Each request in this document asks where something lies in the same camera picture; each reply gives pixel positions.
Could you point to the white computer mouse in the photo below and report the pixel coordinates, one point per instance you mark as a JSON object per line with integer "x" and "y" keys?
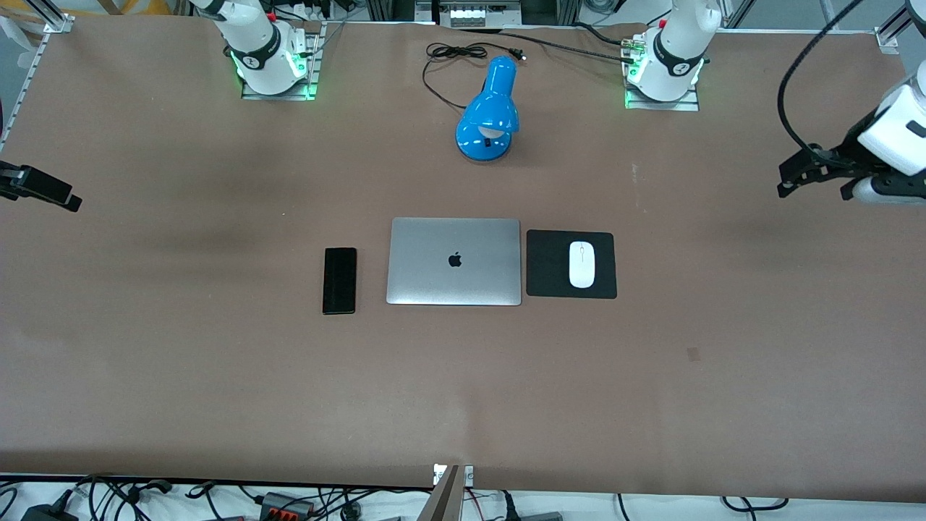
{"x": 582, "y": 265}

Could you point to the white power strip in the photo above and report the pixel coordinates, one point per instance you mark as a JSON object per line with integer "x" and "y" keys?
{"x": 483, "y": 14}

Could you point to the blue desk lamp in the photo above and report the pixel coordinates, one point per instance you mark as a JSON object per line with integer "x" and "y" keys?
{"x": 490, "y": 108}

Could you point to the black adapter with orange buttons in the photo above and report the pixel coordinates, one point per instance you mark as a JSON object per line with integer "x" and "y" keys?
{"x": 286, "y": 504}

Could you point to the metal corner bracket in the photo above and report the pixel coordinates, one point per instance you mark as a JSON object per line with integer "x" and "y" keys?
{"x": 58, "y": 23}
{"x": 887, "y": 37}

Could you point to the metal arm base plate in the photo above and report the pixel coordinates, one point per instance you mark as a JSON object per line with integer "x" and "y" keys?
{"x": 691, "y": 101}
{"x": 312, "y": 72}

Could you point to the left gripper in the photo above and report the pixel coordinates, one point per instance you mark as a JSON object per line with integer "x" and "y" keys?
{"x": 851, "y": 147}

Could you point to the black power brick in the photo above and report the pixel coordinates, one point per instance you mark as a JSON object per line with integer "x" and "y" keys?
{"x": 47, "y": 512}

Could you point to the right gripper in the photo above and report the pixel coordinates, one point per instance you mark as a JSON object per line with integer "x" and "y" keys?
{"x": 22, "y": 179}

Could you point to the black mouse pad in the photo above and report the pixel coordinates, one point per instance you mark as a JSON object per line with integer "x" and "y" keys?
{"x": 550, "y": 275}

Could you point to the grey angled post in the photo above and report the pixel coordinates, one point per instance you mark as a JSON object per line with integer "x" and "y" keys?
{"x": 447, "y": 499}

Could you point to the white table edge bracket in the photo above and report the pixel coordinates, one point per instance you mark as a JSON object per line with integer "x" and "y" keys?
{"x": 468, "y": 474}

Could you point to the silver closed laptop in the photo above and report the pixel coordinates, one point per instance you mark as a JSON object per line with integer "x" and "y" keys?
{"x": 434, "y": 275}

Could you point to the black smartphone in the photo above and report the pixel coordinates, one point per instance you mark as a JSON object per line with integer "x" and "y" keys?
{"x": 339, "y": 281}

